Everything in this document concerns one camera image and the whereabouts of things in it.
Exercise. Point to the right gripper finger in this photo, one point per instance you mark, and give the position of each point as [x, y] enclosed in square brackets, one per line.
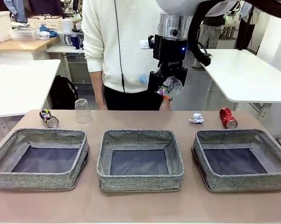
[182, 75]
[154, 81]

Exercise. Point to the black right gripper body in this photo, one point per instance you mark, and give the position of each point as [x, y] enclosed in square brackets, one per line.
[173, 53]

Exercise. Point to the crushed clear plastic bottle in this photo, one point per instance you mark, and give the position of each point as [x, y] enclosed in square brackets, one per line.
[175, 86]

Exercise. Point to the crushed red soda can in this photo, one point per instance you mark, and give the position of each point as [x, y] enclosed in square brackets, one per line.
[226, 116]

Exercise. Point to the crushed black Pepsi can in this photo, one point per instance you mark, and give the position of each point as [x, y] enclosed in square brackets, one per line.
[48, 117]

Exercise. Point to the person's right forearm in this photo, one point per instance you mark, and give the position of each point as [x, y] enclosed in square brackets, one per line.
[97, 88]

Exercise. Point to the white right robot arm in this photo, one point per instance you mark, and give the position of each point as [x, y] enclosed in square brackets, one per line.
[170, 7]

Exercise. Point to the person's left hand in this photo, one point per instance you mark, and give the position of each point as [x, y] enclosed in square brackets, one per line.
[165, 93]

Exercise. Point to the person's right hand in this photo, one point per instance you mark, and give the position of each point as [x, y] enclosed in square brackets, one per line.
[102, 106]

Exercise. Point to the orange wristwatch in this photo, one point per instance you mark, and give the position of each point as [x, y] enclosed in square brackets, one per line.
[167, 98]

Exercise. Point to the bystander in khaki trousers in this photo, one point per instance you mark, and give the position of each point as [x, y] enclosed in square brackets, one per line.
[210, 35]

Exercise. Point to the crumpled white paper ball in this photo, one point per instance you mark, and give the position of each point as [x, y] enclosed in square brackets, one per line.
[197, 118]

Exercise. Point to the person in white sweater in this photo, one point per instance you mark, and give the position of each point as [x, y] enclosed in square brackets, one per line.
[121, 46]

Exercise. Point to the bystander in dark trousers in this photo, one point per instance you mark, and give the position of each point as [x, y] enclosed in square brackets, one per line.
[245, 30]

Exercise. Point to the clear plastic cup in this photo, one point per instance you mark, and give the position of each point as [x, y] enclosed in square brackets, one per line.
[84, 112]

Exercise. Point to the blue drink bottle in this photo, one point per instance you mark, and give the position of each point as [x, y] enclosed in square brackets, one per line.
[75, 42]

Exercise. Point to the black backpack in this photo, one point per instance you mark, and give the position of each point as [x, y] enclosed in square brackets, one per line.
[63, 93]

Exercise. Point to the clear storage bin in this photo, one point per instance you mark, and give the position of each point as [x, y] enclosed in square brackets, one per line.
[65, 38]

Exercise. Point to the grey fabric basket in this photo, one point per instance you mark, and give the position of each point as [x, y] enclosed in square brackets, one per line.
[140, 182]
[243, 182]
[37, 179]

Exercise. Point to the white paper roll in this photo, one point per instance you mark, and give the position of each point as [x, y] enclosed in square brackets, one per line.
[66, 25]

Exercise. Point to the blue cloth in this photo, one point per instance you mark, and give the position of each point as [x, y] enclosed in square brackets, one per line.
[53, 32]

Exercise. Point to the cream slatted crate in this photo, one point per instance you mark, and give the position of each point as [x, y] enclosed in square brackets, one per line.
[44, 23]

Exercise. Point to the clear plastic crate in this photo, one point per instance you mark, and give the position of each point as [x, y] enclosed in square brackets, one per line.
[23, 35]

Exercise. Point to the wooden table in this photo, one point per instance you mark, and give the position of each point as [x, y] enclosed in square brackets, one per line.
[19, 45]

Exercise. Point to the bystander in blue shirt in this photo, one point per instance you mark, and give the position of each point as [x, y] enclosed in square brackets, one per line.
[16, 10]

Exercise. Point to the white storage box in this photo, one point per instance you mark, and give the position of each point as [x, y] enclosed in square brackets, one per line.
[0, 25]

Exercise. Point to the right wrist camera unit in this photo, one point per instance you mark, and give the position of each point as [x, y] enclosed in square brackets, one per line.
[156, 46]

